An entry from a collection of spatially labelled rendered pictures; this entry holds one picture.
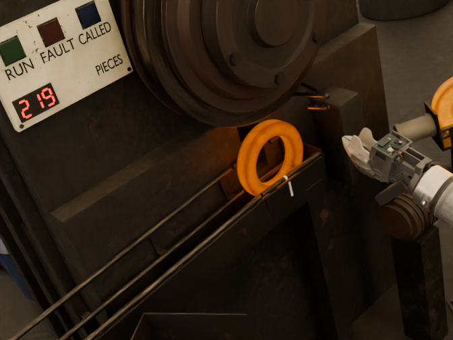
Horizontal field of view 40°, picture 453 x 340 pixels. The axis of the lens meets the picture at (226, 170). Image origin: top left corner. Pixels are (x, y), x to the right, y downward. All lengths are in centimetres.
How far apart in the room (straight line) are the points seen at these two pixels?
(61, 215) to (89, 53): 32
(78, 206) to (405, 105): 213
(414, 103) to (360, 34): 148
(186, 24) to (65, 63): 24
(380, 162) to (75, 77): 64
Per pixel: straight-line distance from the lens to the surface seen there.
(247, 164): 138
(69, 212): 128
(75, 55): 123
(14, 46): 118
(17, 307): 264
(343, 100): 153
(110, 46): 126
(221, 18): 113
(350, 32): 172
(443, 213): 131
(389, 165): 134
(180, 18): 115
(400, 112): 309
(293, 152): 148
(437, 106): 160
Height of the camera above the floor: 150
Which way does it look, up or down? 31 degrees down
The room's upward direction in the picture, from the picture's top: 17 degrees counter-clockwise
